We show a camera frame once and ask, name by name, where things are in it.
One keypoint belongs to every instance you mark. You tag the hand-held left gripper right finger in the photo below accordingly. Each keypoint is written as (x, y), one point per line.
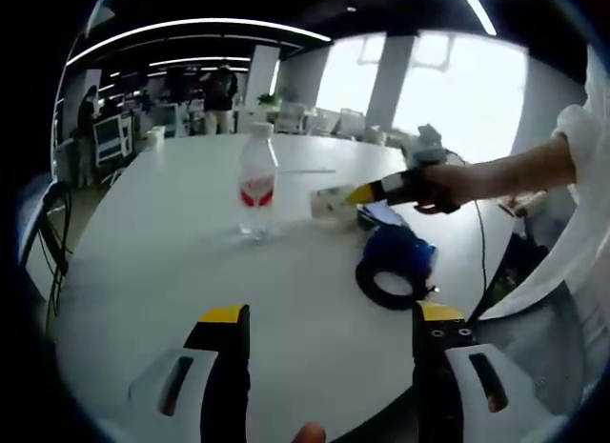
(433, 376)

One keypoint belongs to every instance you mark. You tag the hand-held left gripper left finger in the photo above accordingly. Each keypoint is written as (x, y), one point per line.
(229, 367)

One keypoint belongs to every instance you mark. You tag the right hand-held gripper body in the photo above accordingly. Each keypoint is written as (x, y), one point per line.
(429, 152)

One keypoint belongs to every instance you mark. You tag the blue sponge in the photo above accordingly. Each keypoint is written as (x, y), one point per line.
(383, 215)

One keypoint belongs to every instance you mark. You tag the white paper cup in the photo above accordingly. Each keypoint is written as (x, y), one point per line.
(329, 204)

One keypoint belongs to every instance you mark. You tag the blue tissue pack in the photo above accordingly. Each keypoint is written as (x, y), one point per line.
(400, 247)

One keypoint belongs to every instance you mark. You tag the clear plastic water bottle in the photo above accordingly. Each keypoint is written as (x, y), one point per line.
(257, 176)

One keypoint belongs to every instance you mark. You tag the person's right hand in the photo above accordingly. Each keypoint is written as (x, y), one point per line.
(443, 188)

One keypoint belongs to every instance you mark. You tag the person's left hand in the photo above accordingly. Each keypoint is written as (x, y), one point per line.
(310, 433)

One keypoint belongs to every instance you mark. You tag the white table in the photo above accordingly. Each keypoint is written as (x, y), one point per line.
(167, 252)

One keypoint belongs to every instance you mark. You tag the green potted plant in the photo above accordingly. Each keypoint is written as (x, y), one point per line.
(268, 100)

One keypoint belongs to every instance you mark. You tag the black tripod stand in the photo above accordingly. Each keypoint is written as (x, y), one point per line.
(52, 233)

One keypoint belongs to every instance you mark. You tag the long ceiling light strip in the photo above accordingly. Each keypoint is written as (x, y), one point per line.
(190, 26)

